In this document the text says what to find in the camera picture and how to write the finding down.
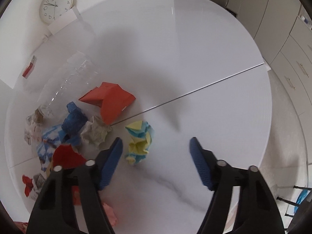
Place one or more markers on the yellow wrapper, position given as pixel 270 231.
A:
pixel 141 134

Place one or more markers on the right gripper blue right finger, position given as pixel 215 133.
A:
pixel 257 210

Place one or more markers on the red paper ball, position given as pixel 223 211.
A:
pixel 28 185

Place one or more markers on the pink paper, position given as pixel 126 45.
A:
pixel 107 209

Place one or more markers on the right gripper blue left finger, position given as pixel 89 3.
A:
pixel 53 211

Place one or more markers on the blue paper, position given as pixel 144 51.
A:
pixel 72 125

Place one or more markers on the grey paper ball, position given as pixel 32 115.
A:
pixel 95 132

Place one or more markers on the blue white printed wrapper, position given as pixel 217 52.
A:
pixel 52 137

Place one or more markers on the white card stand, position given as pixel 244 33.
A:
pixel 62 21

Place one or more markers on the red white small box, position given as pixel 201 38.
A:
pixel 29 68

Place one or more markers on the clear plastic bottle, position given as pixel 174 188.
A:
pixel 67 84

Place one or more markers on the brown snack wrapper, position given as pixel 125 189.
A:
pixel 37 117

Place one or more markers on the black metal rack legs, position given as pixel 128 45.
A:
pixel 289 198

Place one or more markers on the white round wall clock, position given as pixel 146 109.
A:
pixel 50 10

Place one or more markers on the newspaper ball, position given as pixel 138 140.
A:
pixel 38 182

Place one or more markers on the red torn cardboard sheet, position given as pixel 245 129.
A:
pixel 66 157

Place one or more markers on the white printed label wrapper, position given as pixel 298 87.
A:
pixel 32 132

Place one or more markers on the beige cabinet wall unit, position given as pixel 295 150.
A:
pixel 272 24

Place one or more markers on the red paper box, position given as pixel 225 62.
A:
pixel 110 98

